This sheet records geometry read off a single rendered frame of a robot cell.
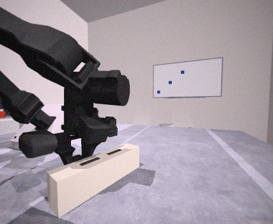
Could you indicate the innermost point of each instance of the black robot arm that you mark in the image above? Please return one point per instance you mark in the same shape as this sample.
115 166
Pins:
55 55

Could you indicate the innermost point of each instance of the black two-prong plug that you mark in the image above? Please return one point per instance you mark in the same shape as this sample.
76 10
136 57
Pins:
77 158

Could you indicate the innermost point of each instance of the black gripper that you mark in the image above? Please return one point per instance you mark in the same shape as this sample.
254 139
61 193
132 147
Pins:
39 143

